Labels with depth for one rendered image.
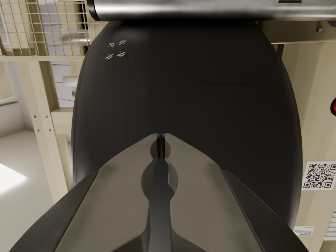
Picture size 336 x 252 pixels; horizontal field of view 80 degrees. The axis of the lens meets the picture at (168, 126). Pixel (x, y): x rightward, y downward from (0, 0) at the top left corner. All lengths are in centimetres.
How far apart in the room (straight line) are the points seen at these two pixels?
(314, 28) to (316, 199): 37
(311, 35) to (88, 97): 37
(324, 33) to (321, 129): 19
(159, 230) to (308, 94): 37
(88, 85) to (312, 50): 40
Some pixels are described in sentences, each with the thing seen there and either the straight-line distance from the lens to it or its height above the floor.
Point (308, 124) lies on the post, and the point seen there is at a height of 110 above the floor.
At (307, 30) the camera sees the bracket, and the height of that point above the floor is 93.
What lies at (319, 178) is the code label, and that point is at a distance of 57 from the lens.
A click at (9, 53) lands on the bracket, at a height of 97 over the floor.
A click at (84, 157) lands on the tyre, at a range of 25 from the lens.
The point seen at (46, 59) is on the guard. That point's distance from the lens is 88.
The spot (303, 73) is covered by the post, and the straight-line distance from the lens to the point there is 49.
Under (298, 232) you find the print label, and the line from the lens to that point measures 65.
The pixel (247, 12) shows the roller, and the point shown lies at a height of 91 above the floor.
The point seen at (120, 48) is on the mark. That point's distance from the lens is 27.
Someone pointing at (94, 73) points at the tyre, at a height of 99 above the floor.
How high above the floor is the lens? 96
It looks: 21 degrees up
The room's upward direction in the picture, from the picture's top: 180 degrees clockwise
